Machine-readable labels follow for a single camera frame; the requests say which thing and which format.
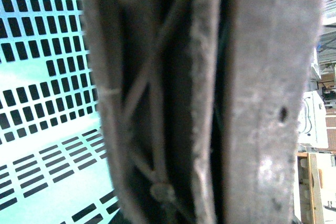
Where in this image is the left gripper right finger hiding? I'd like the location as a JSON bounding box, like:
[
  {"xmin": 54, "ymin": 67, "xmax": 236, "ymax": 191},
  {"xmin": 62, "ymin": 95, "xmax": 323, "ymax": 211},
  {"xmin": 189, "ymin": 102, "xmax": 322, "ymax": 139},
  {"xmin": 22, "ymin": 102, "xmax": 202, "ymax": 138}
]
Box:
[{"xmin": 223, "ymin": 0, "xmax": 326, "ymax": 223}]

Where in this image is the light blue plastic basket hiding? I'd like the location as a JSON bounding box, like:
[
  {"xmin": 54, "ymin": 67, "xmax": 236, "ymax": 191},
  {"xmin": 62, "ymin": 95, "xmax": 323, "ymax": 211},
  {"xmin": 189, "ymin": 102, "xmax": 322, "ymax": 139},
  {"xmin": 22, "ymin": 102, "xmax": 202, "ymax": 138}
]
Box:
[{"xmin": 1, "ymin": 0, "xmax": 124, "ymax": 223}]

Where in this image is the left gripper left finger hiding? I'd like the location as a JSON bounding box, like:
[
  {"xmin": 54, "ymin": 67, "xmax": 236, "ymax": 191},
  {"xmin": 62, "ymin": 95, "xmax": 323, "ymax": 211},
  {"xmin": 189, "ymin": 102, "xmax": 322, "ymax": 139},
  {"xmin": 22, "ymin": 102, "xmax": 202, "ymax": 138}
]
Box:
[{"xmin": 83, "ymin": 0, "xmax": 220, "ymax": 223}]

